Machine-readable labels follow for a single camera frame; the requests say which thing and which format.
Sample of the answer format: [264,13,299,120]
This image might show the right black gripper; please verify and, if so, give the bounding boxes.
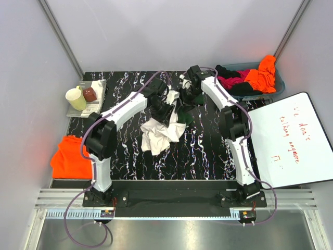
[174,85,202,115]

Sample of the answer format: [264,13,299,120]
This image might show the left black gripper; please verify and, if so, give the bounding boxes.
[149,99,174,127]

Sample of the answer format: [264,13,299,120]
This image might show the white green Charlie Brown t-shirt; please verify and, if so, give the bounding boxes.
[140,96,203,156]

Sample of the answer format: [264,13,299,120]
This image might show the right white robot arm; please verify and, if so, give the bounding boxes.
[179,65,260,207]

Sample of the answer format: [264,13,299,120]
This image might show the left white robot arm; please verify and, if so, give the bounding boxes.
[81,78,179,206]

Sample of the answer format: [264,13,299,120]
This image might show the magenta garment in basket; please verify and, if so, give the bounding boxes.
[217,69,250,90]

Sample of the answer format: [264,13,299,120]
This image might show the black garment in basket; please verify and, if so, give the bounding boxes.
[215,65,263,95]

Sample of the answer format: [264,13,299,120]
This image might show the orange t-shirt in basket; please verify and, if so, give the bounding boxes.
[245,55,276,94]

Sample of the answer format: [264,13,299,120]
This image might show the pale yellow mug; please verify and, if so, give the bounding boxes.
[65,86,86,111]

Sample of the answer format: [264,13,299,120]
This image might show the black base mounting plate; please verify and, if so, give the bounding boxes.
[83,180,267,208]

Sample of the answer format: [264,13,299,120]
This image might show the teal laundry basket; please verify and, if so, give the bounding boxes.
[222,62,285,101]

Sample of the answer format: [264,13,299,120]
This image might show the folded orange t-shirt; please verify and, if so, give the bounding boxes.
[50,135,92,180]

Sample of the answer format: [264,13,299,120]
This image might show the whiteboard with red writing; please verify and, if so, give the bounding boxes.
[249,92,332,189]

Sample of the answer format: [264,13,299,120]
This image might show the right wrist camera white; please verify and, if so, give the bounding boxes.
[180,74,191,89]

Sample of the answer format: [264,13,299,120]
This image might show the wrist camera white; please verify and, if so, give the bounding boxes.
[180,74,191,89]
[165,90,180,105]

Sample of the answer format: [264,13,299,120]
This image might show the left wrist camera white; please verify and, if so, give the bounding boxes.
[165,90,180,105]

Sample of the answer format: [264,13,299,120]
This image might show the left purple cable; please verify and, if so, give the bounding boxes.
[63,70,172,247]

